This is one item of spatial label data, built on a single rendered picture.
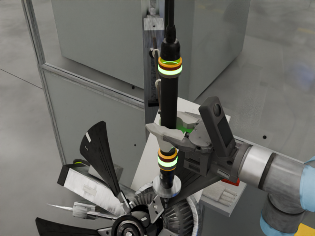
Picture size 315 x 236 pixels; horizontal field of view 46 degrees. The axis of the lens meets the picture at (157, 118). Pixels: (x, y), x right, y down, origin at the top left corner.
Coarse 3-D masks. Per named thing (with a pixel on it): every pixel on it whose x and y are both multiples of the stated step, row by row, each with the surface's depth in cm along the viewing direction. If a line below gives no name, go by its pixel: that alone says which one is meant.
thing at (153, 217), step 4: (156, 196) 114; (156, 200) 113; (160, 200) 111; (152, 204) 114; (156, 204) 112; (160, 204) 109; (152, 208) 112; (160, 208) 108; (152, 212) 111; (160, 212) 107; (152, 216) 110; (156, 216) 108; (152, 220) 108
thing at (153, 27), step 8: (152, 16) 133; (144, 24) 129; (152, 24) 129; (160, 24) 129; (144, 32) 127; (152, 32) 127; (160, 32) 127; (144, 40) 129; (152, 40) 129; (160, 40) 129
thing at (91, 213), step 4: (48, 204) 136; (64, 208) 132; (68, 208) 132; (72, 208) 131; (88, 212) 128; (92, 212) 127; (96, 212) 127; (92, 216) 127; (96, 216) 126; (100, 216) 126; (104, 216) 125; (108, 216) 125; (112, 216) 125; (112, 220) 125
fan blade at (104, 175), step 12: (96, 132) 116; (84, 144) 124; (96, 144) 117; (108, 144) 112; (84, 156) 128; (96, 156) 119; (108, 156) 112; (96, 168) 124; (108, 168) 114; (108, 180) 117
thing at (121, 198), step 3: (120, 192) 112; (120, 195) 114; (120, 198) 116; (123, 198) 112; (120, 201) 118; (126, 201) 111; (126, 204) 111; (123, 207) 118; (126, 207) 114; (129, 207) 111; (126, 210) 116; (129, 210) 111; (126, 213) 118
